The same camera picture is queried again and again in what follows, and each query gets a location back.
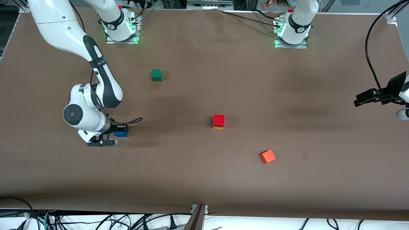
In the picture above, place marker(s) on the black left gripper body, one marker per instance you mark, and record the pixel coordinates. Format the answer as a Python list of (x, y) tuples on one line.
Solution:
[(391, 90)]

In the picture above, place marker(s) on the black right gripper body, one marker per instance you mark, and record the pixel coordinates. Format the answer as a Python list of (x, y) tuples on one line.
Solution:
[(114, 126)]

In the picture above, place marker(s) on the blue wooden block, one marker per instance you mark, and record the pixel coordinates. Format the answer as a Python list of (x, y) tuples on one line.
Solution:
[(121, 134)]

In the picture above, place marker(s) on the red wooden block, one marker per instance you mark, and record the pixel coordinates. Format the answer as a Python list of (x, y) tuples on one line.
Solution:
[(219, 120)]

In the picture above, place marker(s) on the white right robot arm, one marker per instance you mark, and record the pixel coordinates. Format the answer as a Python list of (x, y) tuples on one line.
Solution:
[(64, 28)]

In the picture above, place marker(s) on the green wooden block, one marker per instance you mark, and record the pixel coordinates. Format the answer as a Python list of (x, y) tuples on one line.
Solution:
[(156, 75)]

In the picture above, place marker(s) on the aluminium corner profile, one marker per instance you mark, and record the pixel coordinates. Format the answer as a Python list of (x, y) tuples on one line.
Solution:
[(394, 14)]

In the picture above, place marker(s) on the yellow wooden block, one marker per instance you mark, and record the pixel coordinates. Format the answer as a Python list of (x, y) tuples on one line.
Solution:
[(218, 127)]

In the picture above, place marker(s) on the brown table cover sheet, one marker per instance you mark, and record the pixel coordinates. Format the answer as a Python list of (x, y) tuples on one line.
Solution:
[(204, 179)]

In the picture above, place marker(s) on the black power plug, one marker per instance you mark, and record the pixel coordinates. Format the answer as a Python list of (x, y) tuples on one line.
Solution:
[(173, 222)]

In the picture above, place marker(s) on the orange wooden block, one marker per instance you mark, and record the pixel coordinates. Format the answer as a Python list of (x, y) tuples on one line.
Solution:
[(267, 156)]

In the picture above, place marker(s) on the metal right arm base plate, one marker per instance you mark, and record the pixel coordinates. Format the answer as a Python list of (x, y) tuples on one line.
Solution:
[(134, 35)]

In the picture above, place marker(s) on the grey aluminium frame rail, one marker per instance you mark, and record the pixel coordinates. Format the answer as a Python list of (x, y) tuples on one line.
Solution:
[(209, 3)]

